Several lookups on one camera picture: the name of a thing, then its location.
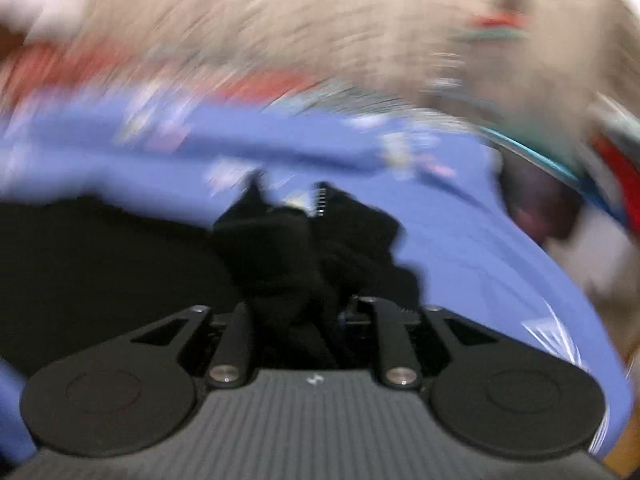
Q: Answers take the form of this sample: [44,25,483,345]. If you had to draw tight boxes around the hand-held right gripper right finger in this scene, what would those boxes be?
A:
[342,296,502,390]

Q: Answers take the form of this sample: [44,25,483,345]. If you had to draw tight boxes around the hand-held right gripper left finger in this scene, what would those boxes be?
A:
[131,302,257,389]

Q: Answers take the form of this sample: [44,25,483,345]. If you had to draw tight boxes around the blue printed bed sheet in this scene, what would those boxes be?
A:
[0,91,632,467]

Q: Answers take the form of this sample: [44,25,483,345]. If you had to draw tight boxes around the red and teal striped cloth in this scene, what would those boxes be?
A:
[480,95,640,233]

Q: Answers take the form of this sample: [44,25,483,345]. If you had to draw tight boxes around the beige fuzzy blanket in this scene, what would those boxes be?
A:
[0,0,640,171]

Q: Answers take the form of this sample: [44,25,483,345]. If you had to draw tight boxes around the black pants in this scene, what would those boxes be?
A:
[0,180,427,377]

